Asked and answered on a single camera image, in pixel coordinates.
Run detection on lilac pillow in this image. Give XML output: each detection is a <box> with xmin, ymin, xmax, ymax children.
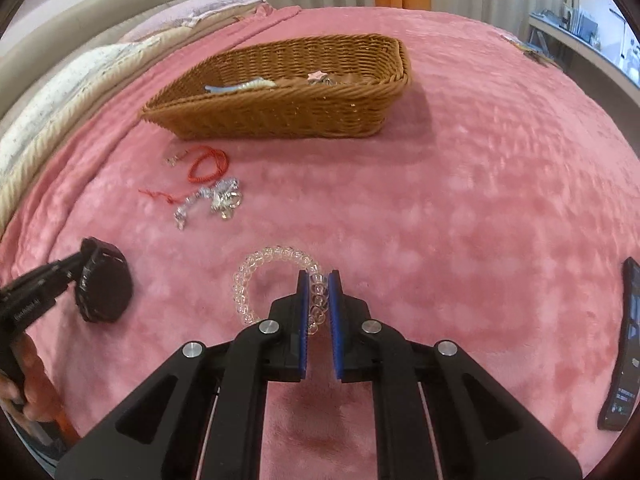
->
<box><xmin>120</xmin><ymin>0</ymin><xmax>266</xmax><ymax>42</ymax></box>

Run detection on white floral pillow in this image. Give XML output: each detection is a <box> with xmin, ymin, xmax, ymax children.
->
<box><xmin>1</xmin><ymin>41</ymin><xmax>148</xmax><ymax>180</ymax></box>

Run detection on black wrist watch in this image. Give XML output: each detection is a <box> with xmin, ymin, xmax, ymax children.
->
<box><xmin>74</xmin><ymin>237</ymin><xmax>134</xmax><ymax>323</ymax></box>

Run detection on clear bead bracelet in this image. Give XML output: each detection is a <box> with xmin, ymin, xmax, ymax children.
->
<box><xmin>232</xmin><ymin>244</ymin><xmax>331</xmax><ymax>337</ymax></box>

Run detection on pink star hair clip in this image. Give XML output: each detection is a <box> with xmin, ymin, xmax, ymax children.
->
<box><xmin>307</xmin><ymin>70</ymin><xmax>336</xmax><ymax>86</ymax></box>

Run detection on cream folded quilt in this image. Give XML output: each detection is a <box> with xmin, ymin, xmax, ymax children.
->
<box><xmin>1</xmin><ymin>3</ymin><xmax>272</xmax><ymax>229</ymax></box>

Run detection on books on desk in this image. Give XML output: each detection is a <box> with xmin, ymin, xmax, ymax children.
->
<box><xmin>562</xmin><ymin>3</ymin><xmax>599</xmax><ymax>46</ymax></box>

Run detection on brown wicker basket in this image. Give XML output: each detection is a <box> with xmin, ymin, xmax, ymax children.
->
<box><xmin>141</xmin><ymin>34</ymin><xmax>411</xmax><ymax>140</ymax></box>

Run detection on items on bed edge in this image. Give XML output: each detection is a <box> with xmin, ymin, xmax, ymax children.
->
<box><xmin>500</xmin><ymin>34</ymin><xmax>561</xmax><ymax>70</ymax></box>

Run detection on beige padded headboard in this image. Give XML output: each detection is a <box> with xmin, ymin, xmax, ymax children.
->
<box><xmin>1</xmin><ymin>0</ymin><xmax>175</xmax><ymax>114</ymax></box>

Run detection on black smartphone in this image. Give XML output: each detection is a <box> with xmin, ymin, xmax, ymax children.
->
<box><xmin>598</xmin><ymin>257</ymin><xmax>640</xmax><ymax>431</ymax></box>

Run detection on pink plush bed blanket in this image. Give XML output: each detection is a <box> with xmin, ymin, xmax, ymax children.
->
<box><xmin>1</xmin><ymin>8</ymin><xmax>639</xmax><ymax>470</ymax></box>

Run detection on white desk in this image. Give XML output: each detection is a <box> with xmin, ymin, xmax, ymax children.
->
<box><xmin>528</xmin><ymin>13</ymin><xmax>640</xmax><ymax>104</ymax></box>

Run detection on person's left hand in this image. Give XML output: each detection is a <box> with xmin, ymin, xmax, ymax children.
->
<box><xmin>1</xmin><ymin>334</ymin><xmax>62</xmax><ymax>428</ymax></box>

